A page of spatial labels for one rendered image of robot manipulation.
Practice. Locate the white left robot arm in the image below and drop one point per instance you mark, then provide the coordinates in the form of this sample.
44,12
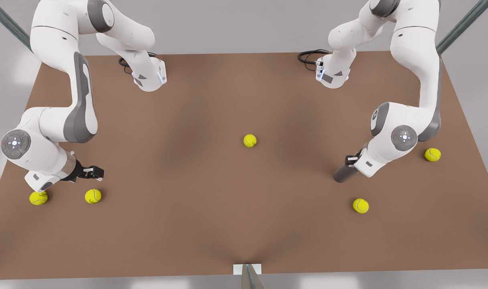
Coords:
412,80

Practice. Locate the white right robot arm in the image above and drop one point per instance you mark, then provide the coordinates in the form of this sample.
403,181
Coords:
51,120

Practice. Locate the yellow tennis ball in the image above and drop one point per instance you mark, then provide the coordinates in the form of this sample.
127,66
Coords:
38,198
93,196
360,206
250,140
432,154

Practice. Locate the silver frame post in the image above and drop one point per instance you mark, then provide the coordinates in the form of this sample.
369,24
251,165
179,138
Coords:
9,24
464,24
250,277

